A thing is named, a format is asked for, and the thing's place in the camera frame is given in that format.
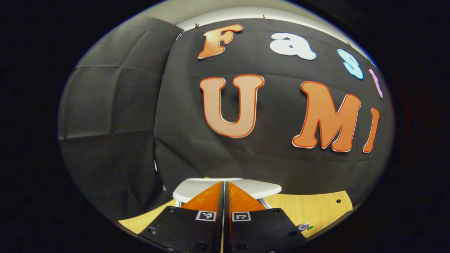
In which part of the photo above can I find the white desktop garbage bin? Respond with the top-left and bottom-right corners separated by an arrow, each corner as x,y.
172,177 -> 282,208

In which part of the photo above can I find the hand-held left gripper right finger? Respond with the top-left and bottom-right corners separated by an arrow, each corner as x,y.
225,182 -> 306,253

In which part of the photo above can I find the black backdrop cloth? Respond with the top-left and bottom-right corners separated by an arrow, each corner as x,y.
58,16 -> 394,220

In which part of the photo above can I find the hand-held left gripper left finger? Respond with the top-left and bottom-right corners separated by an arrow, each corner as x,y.
139,182 -> 224,253

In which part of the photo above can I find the wooden desktop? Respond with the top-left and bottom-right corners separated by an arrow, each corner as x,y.
118,190 -> 353,253

